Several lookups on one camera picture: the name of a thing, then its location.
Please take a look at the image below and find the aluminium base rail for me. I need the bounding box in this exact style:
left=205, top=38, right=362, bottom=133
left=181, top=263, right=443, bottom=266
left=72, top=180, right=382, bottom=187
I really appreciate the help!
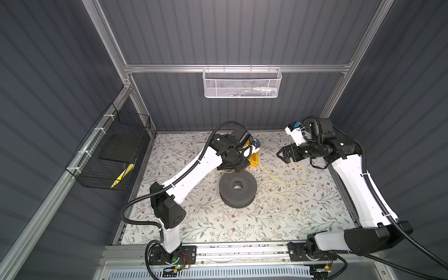
left=97, top=239, right=361, bottom=270

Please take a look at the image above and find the black wire mesh basket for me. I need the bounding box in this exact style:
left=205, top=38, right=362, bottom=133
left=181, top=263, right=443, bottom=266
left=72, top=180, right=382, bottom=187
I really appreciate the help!
left=66, top=106, right=151, bottom=191

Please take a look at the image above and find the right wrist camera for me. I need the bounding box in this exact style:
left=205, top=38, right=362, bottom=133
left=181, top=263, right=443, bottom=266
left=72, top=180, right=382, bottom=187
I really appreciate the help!
left=285, top=121, right=307, bottom=146

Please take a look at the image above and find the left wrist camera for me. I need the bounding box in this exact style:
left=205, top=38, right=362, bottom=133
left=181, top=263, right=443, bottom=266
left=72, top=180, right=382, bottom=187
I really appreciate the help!
left=245, top=140, right=261, bottom=156

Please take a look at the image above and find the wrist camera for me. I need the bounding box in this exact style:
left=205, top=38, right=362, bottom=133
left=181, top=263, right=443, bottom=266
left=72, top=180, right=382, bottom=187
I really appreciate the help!
left=285, top=121, right=307, bottom=146
left=245, top=140, right=261, bottom=156

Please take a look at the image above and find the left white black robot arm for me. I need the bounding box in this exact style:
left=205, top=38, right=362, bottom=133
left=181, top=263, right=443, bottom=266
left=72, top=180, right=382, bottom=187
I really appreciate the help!
left=120, top=121, right=261, bottom=263

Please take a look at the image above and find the yellow plastic bin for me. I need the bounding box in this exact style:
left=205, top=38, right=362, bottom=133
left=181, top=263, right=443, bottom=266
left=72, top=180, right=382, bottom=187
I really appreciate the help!
left=248, top=152, right=259, bottom=167

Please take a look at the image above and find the white plastic bin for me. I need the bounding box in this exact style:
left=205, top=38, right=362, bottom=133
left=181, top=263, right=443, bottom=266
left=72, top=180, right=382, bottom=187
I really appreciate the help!
left=196, top=142, right=206, bottom=156

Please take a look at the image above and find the floral table mat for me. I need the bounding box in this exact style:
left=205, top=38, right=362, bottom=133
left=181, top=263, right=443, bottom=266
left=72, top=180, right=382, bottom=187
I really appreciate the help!
left=120, top=131, right=354, bottom=245

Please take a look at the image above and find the grey perforated cable spool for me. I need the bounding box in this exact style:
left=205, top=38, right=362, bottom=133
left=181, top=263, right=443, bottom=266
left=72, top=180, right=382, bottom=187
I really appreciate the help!
left=219, top=170, right=257, bottom=209

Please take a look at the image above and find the white wire mesh basket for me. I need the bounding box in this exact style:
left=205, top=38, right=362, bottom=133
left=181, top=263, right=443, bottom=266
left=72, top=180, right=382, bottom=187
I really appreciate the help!
left=202, top=68, right=282, bottom=99

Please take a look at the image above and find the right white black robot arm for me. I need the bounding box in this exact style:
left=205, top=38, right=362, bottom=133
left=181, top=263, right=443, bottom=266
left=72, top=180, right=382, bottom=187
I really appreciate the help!
left=276, top=116, right=448, bottom=280

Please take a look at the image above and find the yellow black tool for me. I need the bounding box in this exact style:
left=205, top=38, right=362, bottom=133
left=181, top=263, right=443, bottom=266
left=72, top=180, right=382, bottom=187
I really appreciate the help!
left=110, top=163, right=135, bottom=189

